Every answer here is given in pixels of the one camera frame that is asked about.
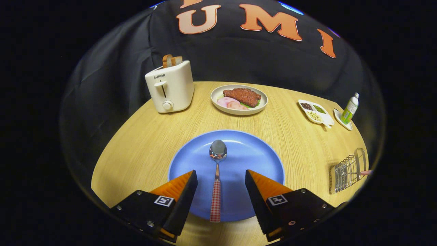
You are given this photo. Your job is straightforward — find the cream white toaster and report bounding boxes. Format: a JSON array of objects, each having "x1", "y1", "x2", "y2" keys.
[{"x1": 145, "y1": 60, "x2": 195, "y2": 113}]

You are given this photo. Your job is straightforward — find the metal wire rack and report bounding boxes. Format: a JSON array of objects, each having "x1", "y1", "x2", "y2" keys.
[{"x1": 329, "y1": 148, "x2": 368, "y2": 194}]

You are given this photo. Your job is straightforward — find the white square coaster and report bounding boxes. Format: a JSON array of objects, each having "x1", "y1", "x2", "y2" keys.
[{"x1": 333, "y1": 108, "x2": 353, "y2": 131}]

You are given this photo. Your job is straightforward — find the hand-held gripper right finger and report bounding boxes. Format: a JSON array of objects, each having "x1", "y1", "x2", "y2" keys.
[{"x1": 245, "y1": 169, "x2": 347, "y2": 242}]

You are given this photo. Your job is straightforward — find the white sectioned dish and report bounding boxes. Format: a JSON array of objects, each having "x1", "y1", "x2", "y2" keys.
[{"x1": 298, "y1": 99, "x2": 335, "y2": 129}]

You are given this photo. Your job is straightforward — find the spoon with red checked handle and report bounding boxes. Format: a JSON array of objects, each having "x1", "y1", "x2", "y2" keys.
[{"x1": 209, "y1": 139, "x2": 228, "y2": 223}]

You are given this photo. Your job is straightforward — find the brown steak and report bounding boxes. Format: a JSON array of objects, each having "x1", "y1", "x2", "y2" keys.
[{"x1": 223, "y1": 88, "x2": 262, "y2": 108}]

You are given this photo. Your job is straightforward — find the silver bottle with green label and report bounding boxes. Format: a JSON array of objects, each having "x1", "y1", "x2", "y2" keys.
[{"x1": 340, "y1": 92, "x2": 360, "y2": 125}]

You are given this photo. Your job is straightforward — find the blue round plate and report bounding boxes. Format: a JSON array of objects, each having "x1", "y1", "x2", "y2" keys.
[{"x1": 168, "y1": 130, "x2": 285, "y2": 222}]

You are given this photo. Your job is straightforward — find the beige food plate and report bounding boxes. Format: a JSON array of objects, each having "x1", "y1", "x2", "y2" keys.
[{"x1": 210, "y1": 84, "x2": 268, "y2": 115}]

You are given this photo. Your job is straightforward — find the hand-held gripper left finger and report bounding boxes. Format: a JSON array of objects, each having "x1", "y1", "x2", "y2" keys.
[{"x1": 109, "y1": 170, "x2": 198, "y2": 243}]

